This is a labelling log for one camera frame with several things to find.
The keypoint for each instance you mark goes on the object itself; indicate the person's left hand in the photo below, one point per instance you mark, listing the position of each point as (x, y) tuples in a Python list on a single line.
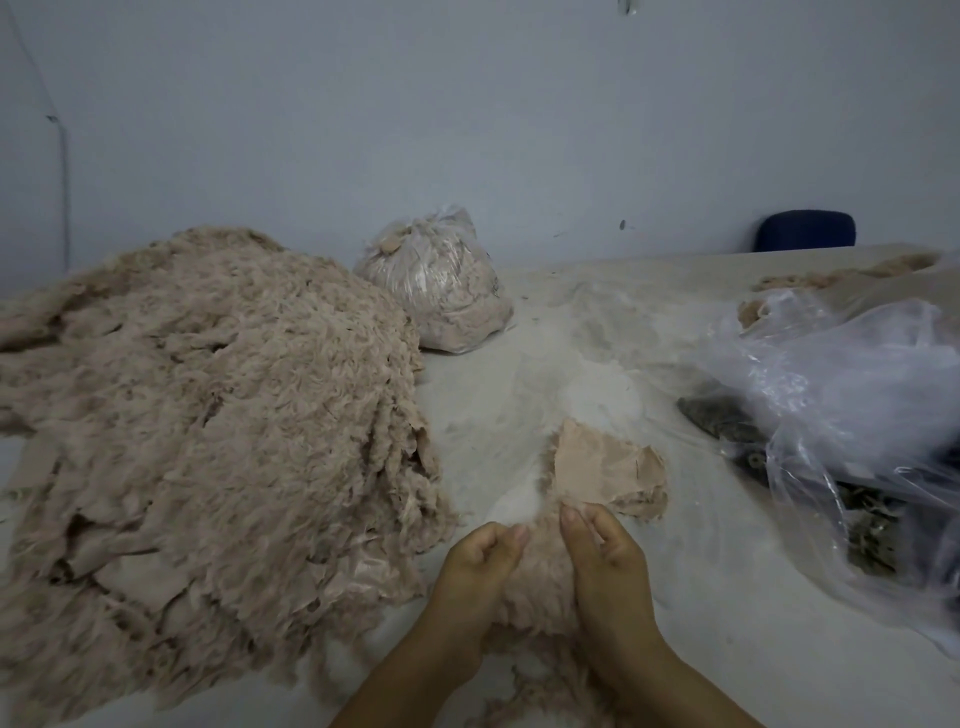
[(473, 585)]

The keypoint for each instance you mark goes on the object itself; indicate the person's right hand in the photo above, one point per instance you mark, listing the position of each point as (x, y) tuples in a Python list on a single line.
[(615, 585)]

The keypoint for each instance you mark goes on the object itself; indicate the beige fabric piece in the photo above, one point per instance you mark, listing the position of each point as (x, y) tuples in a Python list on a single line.
[(540, 585)]

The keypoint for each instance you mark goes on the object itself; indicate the stack of sorted beige pieces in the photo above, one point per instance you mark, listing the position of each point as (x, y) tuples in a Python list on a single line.
[(608, 465)]

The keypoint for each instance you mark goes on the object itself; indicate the large pile beige fabric scraps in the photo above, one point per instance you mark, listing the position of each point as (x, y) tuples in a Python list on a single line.
[(195, 435)]

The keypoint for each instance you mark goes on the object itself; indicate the person's left forearm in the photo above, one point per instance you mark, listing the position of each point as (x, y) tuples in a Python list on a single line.
[(408, 690)]

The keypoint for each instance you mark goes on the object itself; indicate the beige fur pile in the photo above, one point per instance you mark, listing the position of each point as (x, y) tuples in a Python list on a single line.
[(840, 282)]

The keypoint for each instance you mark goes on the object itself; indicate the beige frayed thread scraps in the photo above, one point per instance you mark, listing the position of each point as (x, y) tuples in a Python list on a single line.
[(548, 690)]

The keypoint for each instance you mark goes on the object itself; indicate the large clear plastic bag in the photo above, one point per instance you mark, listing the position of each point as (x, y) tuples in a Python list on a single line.
[(855, 398)]

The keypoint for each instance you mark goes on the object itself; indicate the clear bag of beige scraps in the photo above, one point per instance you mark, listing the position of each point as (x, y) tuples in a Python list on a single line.
[(443, 278)]

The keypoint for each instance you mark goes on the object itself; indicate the blue chair back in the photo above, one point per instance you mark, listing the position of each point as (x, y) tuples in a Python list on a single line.
[(806, 230)]

